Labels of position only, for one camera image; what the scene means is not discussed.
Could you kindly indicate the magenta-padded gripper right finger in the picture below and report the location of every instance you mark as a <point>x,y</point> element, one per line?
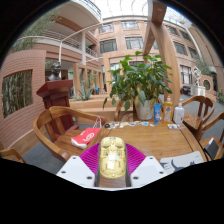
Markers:
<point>148,170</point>

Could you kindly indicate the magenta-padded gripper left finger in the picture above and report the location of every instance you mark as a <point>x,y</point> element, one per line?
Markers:
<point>75,171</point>

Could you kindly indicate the yellow computer mouse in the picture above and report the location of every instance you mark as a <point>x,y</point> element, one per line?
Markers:
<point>112,158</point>

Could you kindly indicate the red and white bag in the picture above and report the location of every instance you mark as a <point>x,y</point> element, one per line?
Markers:
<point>85,137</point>

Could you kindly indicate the black key fob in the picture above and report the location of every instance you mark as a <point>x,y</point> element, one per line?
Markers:
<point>107,125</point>

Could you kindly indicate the blue tube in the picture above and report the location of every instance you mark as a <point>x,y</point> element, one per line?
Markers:
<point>157,114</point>

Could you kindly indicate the yellow liquid bottle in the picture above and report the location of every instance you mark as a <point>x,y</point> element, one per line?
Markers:
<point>168,113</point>

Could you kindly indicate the white pump bottle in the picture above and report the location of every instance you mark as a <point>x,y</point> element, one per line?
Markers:
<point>178,115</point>

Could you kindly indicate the black notebook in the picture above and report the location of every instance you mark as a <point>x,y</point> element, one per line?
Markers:
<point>211,148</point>

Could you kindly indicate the green potted plant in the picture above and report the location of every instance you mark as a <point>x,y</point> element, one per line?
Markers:
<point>140,80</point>

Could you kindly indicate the white stone sculpture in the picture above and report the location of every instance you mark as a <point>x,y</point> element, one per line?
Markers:
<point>197,81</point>

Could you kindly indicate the dark bust statue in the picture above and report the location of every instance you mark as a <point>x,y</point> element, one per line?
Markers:
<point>55,71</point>

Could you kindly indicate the dark red wooden pedestal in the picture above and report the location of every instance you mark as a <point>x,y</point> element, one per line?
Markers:
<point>56,96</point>

